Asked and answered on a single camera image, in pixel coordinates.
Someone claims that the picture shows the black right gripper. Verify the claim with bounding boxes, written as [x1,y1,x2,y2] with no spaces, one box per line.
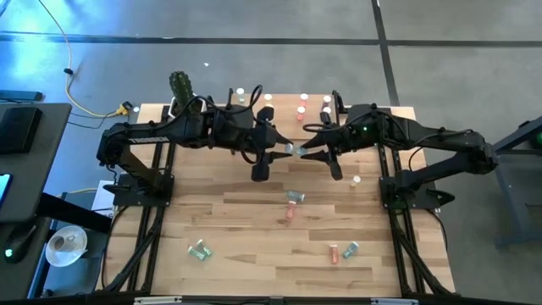
[301,105,382,181]

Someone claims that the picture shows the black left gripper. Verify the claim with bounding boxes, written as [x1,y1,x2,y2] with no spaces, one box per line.
[219,105,295,183]

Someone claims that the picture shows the wooden shelf black metal legs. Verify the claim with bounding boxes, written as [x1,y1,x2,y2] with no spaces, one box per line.
[226,87,343,143]

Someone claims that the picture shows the green cactus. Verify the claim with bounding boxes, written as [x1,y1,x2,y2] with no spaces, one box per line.
[169,70,196,115]

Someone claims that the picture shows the white paper sheet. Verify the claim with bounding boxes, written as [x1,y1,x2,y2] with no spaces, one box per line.
[91,180,119,218]

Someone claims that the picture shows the blue-grey metal cart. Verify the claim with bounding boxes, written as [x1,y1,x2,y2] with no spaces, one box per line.
[469,116,542,249]

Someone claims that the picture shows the black desk crossbar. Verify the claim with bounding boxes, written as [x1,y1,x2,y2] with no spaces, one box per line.
[36,192,113,234]

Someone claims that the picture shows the black desk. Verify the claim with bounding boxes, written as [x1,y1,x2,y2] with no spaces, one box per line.
[0,103,73,302]

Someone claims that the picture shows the small coffee cup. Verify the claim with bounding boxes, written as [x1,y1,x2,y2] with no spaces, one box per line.
[49,234,69,252]

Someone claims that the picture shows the black flat box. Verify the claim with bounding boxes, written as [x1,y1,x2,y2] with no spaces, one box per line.
[0,106,43,155]

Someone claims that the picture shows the black bar-shaped device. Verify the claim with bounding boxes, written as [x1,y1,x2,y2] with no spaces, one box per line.
[0,89,44,103]

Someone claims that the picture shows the black computer mouse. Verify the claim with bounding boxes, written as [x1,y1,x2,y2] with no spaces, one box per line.
[3,223,38,264]

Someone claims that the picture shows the smartphone with lit screen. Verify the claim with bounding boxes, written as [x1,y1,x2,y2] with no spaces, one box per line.
[0,173,13,209]

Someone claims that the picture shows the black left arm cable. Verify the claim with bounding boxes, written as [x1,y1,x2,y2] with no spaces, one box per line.
[167,83,264,124]

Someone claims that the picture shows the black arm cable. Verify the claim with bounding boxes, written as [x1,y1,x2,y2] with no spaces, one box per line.
[167,83,264,124]
[407,128,478,173]

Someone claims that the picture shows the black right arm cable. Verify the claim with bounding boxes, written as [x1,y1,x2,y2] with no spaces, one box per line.
[407,128,478,173]

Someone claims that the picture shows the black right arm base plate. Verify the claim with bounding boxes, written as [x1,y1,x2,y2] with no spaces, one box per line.
[379,175,456,212]

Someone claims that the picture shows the thin black floor cable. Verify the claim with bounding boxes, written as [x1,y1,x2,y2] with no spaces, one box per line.
[67,110,133,143]

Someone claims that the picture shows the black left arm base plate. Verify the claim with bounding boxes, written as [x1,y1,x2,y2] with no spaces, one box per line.
[103,175,174,208]

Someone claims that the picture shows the black aluminium table frame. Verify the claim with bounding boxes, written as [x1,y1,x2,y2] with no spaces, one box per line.
[101,103,456,305]

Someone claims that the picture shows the silver metal bracket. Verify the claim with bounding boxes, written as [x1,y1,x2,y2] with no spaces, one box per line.
[371,297,419,305]
[134,296,183,305]

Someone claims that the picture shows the yellow cable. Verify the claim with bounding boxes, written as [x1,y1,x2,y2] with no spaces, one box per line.
[36,0,122,119]

